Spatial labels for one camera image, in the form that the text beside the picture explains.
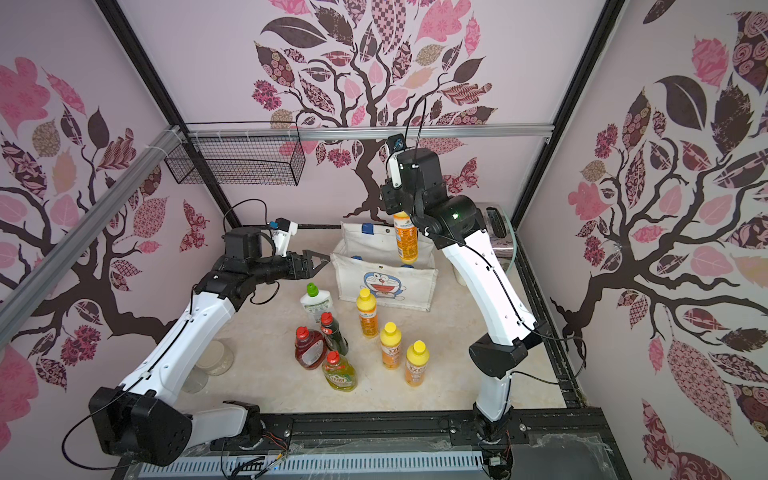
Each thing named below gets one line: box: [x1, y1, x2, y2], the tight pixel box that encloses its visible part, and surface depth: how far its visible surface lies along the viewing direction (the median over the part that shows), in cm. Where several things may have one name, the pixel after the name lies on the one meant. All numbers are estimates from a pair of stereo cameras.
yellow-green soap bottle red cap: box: [322, 350, 358, 392], surface depth 74 cm
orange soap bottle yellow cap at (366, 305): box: [356, 288, 379, 339], surface depth 78 cm
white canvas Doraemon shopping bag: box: [330, 222, 439, 312], surface depth 89 cm
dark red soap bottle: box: [294, 326, 328, 370], surface depth 77 cm
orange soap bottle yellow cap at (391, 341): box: [380, 321, 403, 370], surface depth 71 cm
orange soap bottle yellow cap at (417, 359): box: [405, 340, 430, 387], surface depth 68 cm
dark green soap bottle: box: [320, 312, 349, 356], surface depth 78 cm
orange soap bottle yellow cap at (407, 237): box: [394, 211, 419, 265], surface depth 71 cm
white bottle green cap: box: [300, 282, 333, 323], surface depth 85 cm
